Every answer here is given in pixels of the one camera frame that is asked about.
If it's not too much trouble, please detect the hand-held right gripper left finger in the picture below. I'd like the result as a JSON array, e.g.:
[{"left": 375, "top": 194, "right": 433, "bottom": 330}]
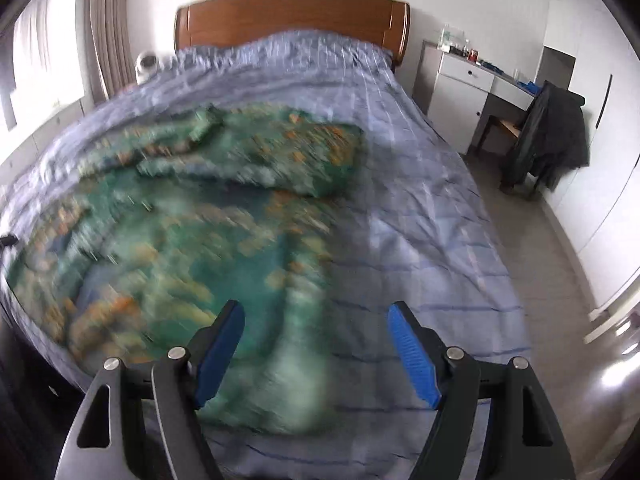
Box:
[{"left": 54, "top": 300, "right": 246, "bottom": 480}]

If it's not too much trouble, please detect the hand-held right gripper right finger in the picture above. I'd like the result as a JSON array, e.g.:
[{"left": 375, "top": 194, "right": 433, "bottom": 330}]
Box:
[{"left": 387, "top": 301, "right": 576, "bottom": 480}]

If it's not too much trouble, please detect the green patterned brocade jacket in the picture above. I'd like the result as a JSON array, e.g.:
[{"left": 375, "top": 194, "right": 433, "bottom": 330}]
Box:
[{"left": 10, "top": 102, "right": 368, "bottom": 436}]

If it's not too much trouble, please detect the white window bench cabinet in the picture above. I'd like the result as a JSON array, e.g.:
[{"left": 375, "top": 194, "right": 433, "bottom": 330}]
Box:
[{"left": 0, "top": 100, "right": 86, "bottom": 181}]

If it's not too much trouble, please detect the bed with blue checked sheet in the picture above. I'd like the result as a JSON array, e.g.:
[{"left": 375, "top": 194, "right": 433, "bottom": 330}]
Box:
[{"left": 0, "top": 30, "right": 533, "bottom": 480}]

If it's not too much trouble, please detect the white sheer curtain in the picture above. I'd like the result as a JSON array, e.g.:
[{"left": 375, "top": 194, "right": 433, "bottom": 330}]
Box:
[{"left": 10, "top": 0, "right": 86, "bottom": 111}]

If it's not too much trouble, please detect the small white fan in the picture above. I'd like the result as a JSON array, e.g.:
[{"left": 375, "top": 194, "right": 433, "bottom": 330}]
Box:
[{"left": 136, "top": 52, "right": 163, "bottom": 81}]

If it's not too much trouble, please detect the brown curtain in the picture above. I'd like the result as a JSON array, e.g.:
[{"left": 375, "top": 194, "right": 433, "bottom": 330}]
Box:
[{"left": 87, "top": 0, "right": 132, "bottom": 103}]

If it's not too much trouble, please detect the wooden chair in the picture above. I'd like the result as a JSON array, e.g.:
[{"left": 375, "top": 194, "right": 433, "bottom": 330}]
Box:
[{"left": 475, "top": 115, "right": 541, "bottom": 201}]

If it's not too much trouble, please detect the white desk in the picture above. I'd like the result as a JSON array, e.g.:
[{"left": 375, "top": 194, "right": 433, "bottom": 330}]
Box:
[{"left": 427, "top": 40, "right": 543, "bottom": 156}]

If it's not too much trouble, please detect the black jacket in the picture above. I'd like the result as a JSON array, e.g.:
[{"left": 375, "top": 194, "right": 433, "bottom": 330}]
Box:
[{"left": 500, "top": 81, "right": 591, "bottom": 193}]

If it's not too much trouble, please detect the white wardrobe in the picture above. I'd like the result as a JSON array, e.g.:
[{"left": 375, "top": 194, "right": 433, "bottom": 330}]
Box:
[{"left": 537, "top": 0, "right": 640, "bottom": 311}]

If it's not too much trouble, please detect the clear bottle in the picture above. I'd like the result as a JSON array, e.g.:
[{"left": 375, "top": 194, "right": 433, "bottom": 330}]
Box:
[{"left": 440, "top": 25, "right": 468, "bottom": 53}]

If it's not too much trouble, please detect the wooden bed headboard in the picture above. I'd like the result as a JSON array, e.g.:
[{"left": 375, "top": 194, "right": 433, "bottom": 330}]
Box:
[{"left": 174, "top": 0, "right": 412, "bottom": 68}]

